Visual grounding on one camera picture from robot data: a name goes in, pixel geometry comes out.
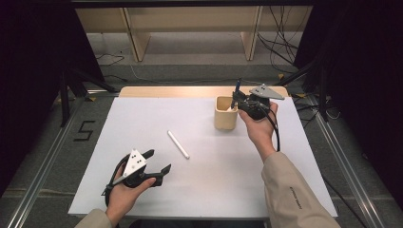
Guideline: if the black curtain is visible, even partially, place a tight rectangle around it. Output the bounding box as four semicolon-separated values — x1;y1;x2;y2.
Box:
294;0;403;210
0;0;106;198

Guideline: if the white table mat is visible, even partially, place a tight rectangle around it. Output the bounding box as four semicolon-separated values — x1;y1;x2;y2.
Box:
67;96;338;220

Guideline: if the beige square pen holder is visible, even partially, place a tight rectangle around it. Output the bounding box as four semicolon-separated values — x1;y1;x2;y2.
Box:
214;95;240;131

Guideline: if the thin black floor cable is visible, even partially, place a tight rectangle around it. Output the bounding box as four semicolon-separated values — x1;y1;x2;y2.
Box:
96;52;128;82

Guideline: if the left hand-held gripper cable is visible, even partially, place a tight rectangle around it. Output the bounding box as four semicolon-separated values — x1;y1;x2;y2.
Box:
101;155;131;207

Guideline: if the person's left hand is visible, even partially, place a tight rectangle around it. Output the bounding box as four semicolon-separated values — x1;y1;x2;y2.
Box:
106;164;157;226

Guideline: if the thin white pen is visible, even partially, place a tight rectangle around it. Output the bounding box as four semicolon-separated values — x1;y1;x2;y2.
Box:
166;129;191;161

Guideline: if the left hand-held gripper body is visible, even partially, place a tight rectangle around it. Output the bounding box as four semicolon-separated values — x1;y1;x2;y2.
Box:
108;149;163;189

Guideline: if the right hand-held gripper cable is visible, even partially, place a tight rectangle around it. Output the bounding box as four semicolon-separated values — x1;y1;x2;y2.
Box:
250;100;281;153

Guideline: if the black tripod stand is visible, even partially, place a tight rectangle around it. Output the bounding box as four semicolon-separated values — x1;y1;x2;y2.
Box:
274;53;331;123
59;63;118;127

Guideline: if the aluminium floor rail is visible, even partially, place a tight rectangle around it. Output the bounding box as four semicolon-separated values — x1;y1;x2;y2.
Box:
6;94;88;228
305;94;387;228

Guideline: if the hand-held gripper cable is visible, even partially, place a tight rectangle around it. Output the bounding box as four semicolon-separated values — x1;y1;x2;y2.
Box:
101;155;131;207
250;100;281;153

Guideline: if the long black floor cable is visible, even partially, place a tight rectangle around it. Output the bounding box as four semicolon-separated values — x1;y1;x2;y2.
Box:
321;175;369;228

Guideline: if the bundle of black cables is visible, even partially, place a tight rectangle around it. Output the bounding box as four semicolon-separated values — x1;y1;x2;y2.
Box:
257;6;305;74

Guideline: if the light wooden desk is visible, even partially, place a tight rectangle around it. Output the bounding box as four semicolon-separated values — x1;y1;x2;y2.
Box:
75;6;313;63

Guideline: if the person's right hand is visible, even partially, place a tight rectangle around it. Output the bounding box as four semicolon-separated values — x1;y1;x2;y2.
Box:
238;102;279;162

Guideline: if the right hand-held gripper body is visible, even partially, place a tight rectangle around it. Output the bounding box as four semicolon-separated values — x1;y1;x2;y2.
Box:
240;84;285;122

